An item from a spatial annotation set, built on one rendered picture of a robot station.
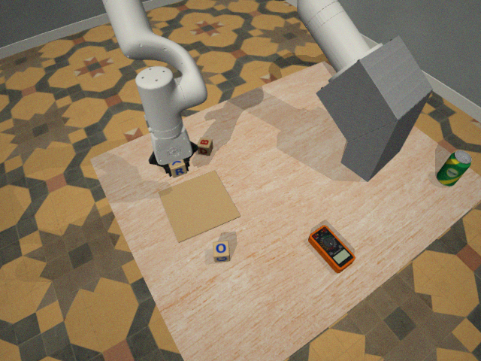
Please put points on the orange digital multimeter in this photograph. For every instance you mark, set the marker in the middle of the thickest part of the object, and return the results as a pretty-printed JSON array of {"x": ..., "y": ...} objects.
[{"x": 331, "y": 249}]

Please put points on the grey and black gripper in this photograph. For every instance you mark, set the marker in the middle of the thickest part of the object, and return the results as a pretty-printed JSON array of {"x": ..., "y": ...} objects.
[{"x": 168, "y": 150}]

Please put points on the tan mat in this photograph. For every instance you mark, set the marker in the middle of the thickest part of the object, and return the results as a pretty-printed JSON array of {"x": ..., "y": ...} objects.
[{"x": 197, "y": 205}]

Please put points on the green drink can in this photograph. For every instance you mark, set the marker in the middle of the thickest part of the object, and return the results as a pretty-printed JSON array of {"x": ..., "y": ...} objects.
[{"x": 456, "y": 165}]

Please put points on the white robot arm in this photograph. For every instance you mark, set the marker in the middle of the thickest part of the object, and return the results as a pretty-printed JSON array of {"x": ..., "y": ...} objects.
[{"x": 164, "y": 99}]

